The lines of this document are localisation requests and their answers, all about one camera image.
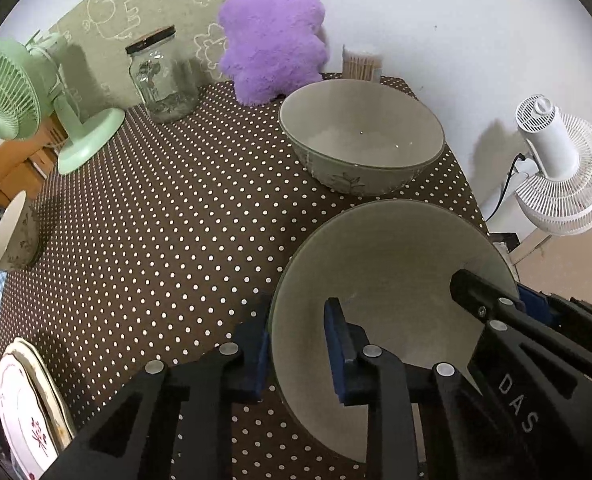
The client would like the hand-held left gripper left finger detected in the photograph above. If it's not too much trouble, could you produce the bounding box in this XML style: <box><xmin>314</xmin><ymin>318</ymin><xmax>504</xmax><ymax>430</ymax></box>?
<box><xmin>38</xmin><ymin>292</ymin><xmax>274</xmax><ymax>480</ymax></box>

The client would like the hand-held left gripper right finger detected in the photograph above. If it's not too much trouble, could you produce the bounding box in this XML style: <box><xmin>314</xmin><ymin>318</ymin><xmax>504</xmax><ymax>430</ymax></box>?
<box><xmin>323</xmin><ymin>297</ymin><xmax>472</xmax><ymax>480</ymax></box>

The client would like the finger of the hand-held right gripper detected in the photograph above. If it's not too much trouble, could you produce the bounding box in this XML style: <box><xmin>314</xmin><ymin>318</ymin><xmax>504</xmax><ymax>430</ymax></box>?
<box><xmin>449</xmin><ymin>269</ymin><xmax>529</xmax><ymax>331</ymax></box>
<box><xmin>517</xmin><ymin>284</ymin><xmax>592</xmax><ymax>346</ymax></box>

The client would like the grey-green floral bowl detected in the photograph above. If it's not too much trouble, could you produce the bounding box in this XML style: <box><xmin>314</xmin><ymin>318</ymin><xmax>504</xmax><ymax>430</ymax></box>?
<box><xmin>268</xmin><ymin>199</ymin><xmax>519</xmax><ymax>463</ymax></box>
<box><xmin>278</xmin><ymin>80</ymin><xmax>446</xmax><ymax>197</ymax></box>
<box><xmin>0</xmin><ymin>191</ymin><xmax>41</xmax><ymax>272</ymax></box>

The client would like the scalloped yellow floral plate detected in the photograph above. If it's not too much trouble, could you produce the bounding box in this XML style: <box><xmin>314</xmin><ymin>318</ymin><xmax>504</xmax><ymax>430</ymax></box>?
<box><xmin>18</xmin><ymin>338</ymin><xmax>78</xmax><ymax>453</ymax></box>

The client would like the red floral plate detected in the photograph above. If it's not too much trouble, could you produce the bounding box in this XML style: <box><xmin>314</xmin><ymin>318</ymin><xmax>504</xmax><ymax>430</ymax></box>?
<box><xmin>0</xmin><ymin>345</ymin><xmax>61</xmax><ymax>480</ymax></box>

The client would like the beige door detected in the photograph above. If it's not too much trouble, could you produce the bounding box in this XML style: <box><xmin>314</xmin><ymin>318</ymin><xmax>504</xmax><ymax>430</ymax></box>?
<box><xmin>513</xmin><ymin>227</ymin><xmax>592</xmax><ymax>313</ymax></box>

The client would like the white fan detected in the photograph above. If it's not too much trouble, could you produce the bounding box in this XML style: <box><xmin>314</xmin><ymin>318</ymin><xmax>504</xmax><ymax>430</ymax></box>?
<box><xmin>513</xmin><ymin>94</ymin><xmax>592</xmax><ymax>237</ymax></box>

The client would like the brown polka dot tablecloth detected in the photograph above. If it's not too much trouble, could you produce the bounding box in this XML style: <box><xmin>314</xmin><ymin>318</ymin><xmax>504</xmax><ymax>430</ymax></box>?
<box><xmin>0</xmin><ymin>74</ymin><xmax>489</xmax><ymax>480</ymax></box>

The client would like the toothpick holder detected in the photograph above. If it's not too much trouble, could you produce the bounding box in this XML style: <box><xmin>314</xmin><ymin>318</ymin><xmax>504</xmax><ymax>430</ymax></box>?
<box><xmin>342</xmin><ymin>44</ymin><xmax>383</xmax><ymax>82</ymax></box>

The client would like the glass jar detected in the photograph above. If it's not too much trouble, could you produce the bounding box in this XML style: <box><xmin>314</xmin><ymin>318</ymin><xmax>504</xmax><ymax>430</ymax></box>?
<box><xmin>126</xmin><ymin>25</ymin><xmax>199</xmax><ymax>123</ymax></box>

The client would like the wooden headboard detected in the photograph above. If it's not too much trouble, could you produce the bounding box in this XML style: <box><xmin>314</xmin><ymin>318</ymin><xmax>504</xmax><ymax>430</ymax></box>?
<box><xmin>0</xmin><ymin>115</ymin><xmax>64</xmax><ymax>206</ymax></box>

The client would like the purple plush toy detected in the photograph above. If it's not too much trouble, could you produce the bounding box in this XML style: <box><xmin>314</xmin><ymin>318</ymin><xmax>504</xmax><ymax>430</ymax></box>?
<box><xmin>218</xmin><ymin>0</ymin><xmax>329</xmax><ymax>106</ymax></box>

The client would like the green desk fan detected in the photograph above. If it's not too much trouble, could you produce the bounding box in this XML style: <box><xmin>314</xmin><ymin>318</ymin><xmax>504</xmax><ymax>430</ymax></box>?
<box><xmin>0</xmin><ymin>30</ymin><xmax>126</xmax><ymax>176</ymax></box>

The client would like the black fan cable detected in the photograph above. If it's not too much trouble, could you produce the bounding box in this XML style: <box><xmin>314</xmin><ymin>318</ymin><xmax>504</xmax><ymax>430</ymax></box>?
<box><xmin>485</xmin><ymin>152</ymin><xmax>529</xmax><ymax>221</ymax></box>

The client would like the green patterned wall board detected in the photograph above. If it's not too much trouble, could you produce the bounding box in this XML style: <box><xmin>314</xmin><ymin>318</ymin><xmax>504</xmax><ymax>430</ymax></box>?
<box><xmin>46</xmin><ymin>0</ymin><xmax>297</xmax><ymax>111</ymax></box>

